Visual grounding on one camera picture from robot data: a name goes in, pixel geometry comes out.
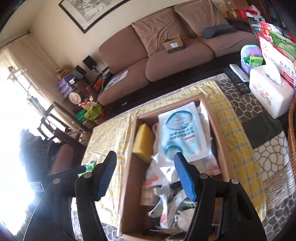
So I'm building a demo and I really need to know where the purple storage tub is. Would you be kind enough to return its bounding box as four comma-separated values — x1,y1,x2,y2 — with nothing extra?
240,45,264,75

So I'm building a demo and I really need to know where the brown fabric sofa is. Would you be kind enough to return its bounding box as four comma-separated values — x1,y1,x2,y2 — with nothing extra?
99,1,257,105

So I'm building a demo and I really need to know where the paper sheet on sofa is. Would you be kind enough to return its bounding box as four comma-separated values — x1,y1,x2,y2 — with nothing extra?
104,70,129,90

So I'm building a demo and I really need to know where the dark blue neck pillow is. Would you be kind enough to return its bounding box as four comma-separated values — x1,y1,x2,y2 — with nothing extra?
202,24,237,39

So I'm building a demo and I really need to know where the small cardboard parcel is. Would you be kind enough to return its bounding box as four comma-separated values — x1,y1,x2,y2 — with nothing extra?
164,34,185,54

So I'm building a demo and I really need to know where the silver face mask pouch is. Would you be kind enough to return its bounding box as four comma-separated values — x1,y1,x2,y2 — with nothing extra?
158,102,208,162

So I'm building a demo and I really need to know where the white remote control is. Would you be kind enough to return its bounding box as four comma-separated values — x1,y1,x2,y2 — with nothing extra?
229,64,249,82

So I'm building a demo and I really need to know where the yellow plaid table cloth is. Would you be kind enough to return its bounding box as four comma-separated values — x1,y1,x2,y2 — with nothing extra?
82,79,266,227

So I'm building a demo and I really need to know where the black speaker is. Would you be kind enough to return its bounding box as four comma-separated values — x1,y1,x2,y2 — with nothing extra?
82,55,97,70

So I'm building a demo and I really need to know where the lime green bag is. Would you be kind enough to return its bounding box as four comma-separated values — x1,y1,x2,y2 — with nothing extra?
84,105,102,121

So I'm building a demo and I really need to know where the framed ink painting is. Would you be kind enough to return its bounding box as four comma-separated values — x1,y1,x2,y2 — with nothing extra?
58,0,129,34

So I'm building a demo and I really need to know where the white tissue box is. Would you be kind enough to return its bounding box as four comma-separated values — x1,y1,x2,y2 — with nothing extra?
249,62,295,119

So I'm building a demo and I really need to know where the black remote control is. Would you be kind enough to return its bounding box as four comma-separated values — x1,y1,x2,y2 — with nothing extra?
224,69,251,94

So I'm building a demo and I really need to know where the yellow green sponge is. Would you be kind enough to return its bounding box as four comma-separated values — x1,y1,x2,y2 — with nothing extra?
132,123,155,164

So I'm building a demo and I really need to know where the brown cardboard box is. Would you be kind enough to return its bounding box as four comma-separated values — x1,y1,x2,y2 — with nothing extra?
118,93,234,240

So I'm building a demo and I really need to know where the white patterned cloth bag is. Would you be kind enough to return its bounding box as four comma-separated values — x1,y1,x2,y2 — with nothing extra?
145,152,220,235

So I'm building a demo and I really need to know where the dark wooden chair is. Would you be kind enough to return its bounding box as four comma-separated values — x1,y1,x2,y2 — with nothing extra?
36,101,92,146

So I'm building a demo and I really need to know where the green snack packet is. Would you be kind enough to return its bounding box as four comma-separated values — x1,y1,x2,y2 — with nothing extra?
78,161,96,177

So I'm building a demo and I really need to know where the round cookie tin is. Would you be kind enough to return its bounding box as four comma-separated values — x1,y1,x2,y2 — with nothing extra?
69,91,83,104

